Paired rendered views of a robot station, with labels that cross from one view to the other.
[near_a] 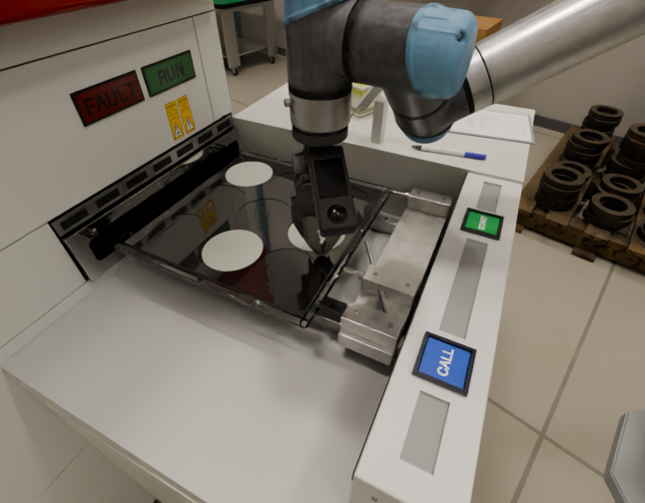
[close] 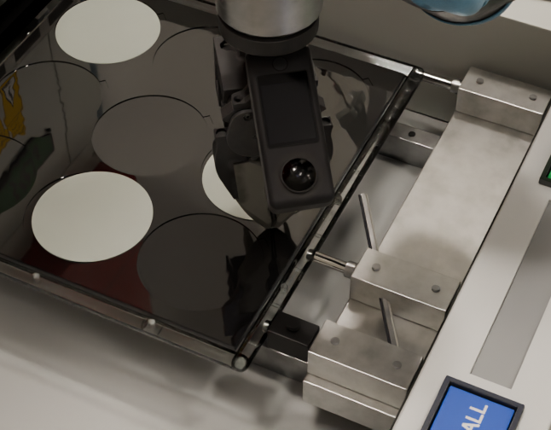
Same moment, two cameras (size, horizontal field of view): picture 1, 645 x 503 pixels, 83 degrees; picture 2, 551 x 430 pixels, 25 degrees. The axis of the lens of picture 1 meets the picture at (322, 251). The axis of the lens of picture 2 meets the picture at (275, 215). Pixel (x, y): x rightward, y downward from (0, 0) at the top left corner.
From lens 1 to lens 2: 0.43 m
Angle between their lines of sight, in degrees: 5
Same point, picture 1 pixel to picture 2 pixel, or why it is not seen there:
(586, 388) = not seen: outside the picture
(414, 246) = (462, 203)
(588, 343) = not seen: outside the picture
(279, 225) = (182, 159)
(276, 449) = not seen: outside the picture
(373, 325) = (367, 367)
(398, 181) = (440, 50)
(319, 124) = (266, 25)
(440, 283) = (484, 292)
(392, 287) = (407, 295)
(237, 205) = (89, 111)
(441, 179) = (529, 53)
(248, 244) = (122, 203)
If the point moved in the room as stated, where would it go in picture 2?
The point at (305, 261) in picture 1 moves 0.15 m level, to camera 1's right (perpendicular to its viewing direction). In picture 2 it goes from (238, 241) to (423, 241)
